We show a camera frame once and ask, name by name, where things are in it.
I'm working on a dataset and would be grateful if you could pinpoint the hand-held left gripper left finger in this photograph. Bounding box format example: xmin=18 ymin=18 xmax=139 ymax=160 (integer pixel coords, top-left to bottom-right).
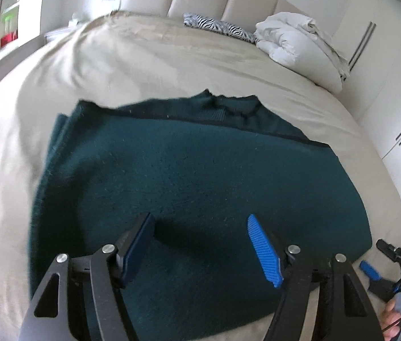
xmin=18 ymin=212 xmax=155 ymax=341

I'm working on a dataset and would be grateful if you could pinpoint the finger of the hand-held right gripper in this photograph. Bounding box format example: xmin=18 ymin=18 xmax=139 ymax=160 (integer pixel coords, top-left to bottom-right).
xmin=376 ymin=240 xmax=401 ymax=268
xmin=360 ymin=261 xmax=400 ymax=301

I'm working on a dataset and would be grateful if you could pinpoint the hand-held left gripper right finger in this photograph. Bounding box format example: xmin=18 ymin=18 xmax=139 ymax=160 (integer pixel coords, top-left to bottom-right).
xmin=247 ymin=214 xmax=382 ymax=341

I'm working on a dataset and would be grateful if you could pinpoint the dark green knit sweater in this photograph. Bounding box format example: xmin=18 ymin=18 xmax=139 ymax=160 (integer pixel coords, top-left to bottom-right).
xmin=28 ymin=90 xmax=372 ymax=341

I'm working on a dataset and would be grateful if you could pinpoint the person's right hand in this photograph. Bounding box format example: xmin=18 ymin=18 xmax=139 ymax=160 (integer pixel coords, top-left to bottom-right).
xmin=381 ymin=303 xmax=401 ymax=341

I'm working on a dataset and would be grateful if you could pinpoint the white wardrobe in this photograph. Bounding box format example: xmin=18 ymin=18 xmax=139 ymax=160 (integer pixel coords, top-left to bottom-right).
xmin=332 ymin=0 xmax=401 ymax=207

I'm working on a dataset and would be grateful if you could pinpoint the white folded duvet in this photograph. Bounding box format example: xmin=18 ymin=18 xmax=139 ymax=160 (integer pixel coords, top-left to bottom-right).
xmin=257 ymin=30 xmax=344 ymax=95

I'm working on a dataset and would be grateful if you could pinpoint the bed with beige sheet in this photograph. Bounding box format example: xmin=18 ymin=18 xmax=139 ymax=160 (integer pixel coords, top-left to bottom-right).
xmin=0 ymin=11 xmax=401 ymax=341

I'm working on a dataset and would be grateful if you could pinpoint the white crumpled duvet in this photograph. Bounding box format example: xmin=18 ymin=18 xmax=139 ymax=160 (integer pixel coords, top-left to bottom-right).
xmin=255 ymin=12 xmax=351 ymax=79

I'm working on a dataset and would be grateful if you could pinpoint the zebra print pillow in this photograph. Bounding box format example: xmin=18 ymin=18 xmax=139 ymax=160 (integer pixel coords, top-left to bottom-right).
xmin=183 ymin=13 xmax=258 ymax=43

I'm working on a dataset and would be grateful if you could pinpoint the white nightstand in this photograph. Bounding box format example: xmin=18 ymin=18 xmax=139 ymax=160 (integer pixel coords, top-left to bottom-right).
xmin=44 ymin=25 xmax=80 ymax=44

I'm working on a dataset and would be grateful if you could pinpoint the grey window sill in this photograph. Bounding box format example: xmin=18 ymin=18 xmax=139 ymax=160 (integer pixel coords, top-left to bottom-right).
xmin=0 ymin=36 xmax=45 ymax=91

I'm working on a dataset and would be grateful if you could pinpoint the white wall shelf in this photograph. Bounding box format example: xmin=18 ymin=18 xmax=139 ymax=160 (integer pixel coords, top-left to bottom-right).
xmin=0 ymin=0 xmax=22 ymax=49

